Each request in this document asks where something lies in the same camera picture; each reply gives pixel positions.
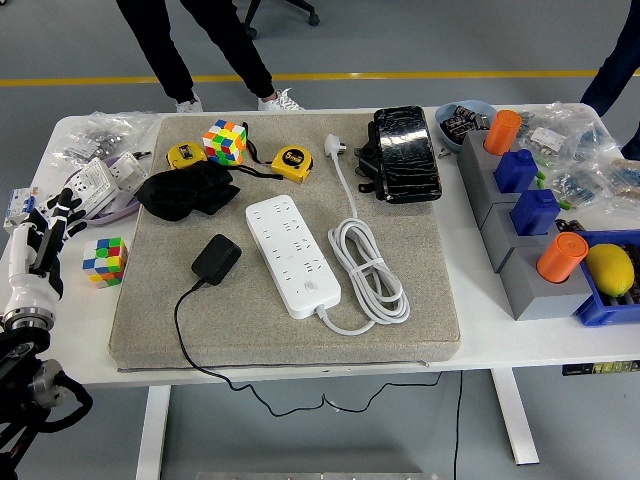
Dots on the small dark metal tool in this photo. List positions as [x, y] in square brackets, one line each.
[142, 154]

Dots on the black electronic module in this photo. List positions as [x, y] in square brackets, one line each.
[570, 226]

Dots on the black cloth pouch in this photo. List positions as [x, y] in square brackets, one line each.
[190, 190]

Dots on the small white wall socket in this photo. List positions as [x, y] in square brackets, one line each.
[127, 170]

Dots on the yellow square tape measure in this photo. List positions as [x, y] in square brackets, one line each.
[292, 162]

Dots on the black capacitors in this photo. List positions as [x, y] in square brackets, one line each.
[462, 122]

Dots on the small metal clip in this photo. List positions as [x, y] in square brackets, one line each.
[444, 153]

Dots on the yellow lemon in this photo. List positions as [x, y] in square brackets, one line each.
[610, 270]

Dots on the white power strip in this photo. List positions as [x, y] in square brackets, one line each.
[290, 250]

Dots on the grey-brown mat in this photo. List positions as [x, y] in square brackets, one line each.
[410, 250]

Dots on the clear bag of blue parts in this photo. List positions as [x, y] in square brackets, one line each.
[580, 185]

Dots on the table control panel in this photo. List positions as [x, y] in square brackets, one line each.
[600, 369]

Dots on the green plastic clip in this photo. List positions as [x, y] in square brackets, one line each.
[564, 204]
[541, 175]

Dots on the small colourful puzzle cube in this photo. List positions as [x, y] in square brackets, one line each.
[105, 262]

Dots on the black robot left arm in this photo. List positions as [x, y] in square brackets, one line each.
[25, 390]

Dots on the black power adapter plug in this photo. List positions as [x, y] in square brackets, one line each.
[217, 260]

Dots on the grey socket block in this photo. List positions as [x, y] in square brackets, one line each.
[472, 165]
[495, 240]
[530, 295]

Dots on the clear bag of white parts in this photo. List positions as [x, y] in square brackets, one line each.
[565, 130]

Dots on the large colourful puzzle cube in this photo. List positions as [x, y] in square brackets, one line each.
[225, 140]

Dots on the blue plastic bin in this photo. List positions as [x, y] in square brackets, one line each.
[600, 312]

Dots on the large white wall socket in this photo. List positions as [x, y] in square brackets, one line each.
[95, 182]

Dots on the clear bag of metal screws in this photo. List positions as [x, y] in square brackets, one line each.
[95, 140]

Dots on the white circuit breaker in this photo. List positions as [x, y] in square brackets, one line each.
[17, 205]

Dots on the black glossy cracked device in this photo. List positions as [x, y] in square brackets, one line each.
[407, 155]

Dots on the blue block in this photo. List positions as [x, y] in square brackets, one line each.
[515, 172]
[535, 212]

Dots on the person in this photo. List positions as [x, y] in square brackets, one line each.
[622, 60]
[167, 60]

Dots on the orange cylinder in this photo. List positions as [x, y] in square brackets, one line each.
[501, 132]
[562, 257]

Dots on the yellow round tape measure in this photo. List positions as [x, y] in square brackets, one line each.
[184, 154]

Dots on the clear bag of brown parts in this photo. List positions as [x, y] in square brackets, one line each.
[625, 177]

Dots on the white table leg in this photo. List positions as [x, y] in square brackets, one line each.
[152, 435]
[515, 425]

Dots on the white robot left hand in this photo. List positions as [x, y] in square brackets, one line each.
[25, 285]

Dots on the light blue bowl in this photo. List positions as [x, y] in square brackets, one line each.
[450, 144]

